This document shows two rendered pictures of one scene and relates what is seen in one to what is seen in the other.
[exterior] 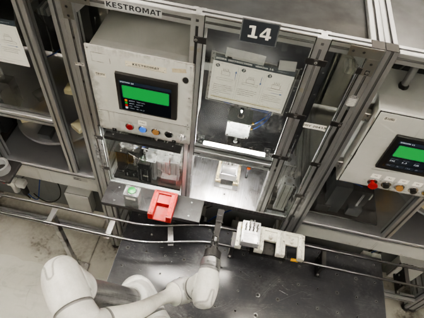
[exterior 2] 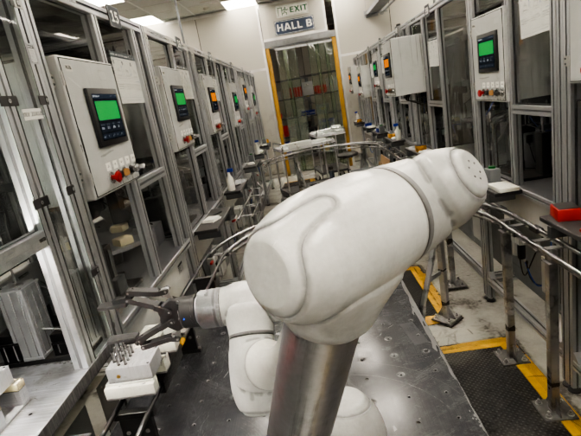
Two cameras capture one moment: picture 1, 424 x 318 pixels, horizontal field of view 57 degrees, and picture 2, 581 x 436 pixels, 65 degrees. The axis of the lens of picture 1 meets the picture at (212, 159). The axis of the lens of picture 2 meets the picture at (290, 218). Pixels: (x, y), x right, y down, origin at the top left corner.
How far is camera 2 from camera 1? 1.56 m
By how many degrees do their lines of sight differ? 78
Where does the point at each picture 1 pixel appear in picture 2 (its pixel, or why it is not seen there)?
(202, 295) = not seen: hidden behind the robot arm
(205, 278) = (240, 285)
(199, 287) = not seen: hidden behind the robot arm
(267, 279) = (206, 392)
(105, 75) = not seen: outside the picture
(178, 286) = (255, 343)
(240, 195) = (46, 391)
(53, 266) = (294, 205)
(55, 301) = (387, 182)
